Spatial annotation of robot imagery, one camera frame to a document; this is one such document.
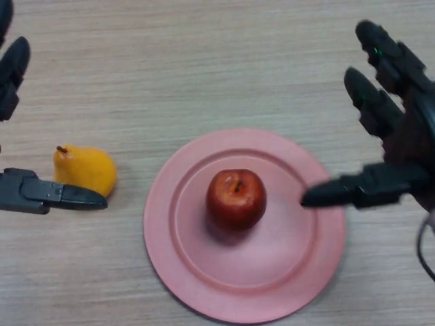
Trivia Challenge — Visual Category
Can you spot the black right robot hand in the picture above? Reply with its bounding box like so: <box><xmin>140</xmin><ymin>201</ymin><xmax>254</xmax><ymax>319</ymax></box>
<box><xmin>300</xmin><ymin>20</ymin><xmax>435</xmax><ymax>213</ymax></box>

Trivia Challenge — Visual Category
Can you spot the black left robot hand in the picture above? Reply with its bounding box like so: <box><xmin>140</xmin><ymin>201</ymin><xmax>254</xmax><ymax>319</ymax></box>
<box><xmin>0</xmin><ymin>0</ymin><xmax>109</xmax><ymax>215</ymax></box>

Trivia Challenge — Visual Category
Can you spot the red apple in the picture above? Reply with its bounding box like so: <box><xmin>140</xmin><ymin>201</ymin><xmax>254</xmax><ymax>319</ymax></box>
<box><xmin>205</xmin><ymin>168</ymin><xmax>267</xmax><ymax>232</ymax></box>

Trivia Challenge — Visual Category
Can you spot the pink round plate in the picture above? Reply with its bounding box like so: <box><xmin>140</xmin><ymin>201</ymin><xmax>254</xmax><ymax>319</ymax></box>
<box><xmin>143</xmin><ymin>128</ymin><xmax>347</xmax><ymax>323</ymax></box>

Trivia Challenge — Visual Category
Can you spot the yellow pear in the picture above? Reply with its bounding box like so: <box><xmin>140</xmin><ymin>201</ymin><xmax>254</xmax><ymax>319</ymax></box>
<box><xmin>53</xmin><ymin>145</ymin><xmax>118</xmax><ymax>198</ymax></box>

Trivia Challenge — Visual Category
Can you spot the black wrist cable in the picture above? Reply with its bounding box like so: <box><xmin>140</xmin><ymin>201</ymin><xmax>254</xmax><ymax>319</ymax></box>
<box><xmin>416</xmin><ymin>209</ymin><xmax>435</xmax><ymax>283</ymax></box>

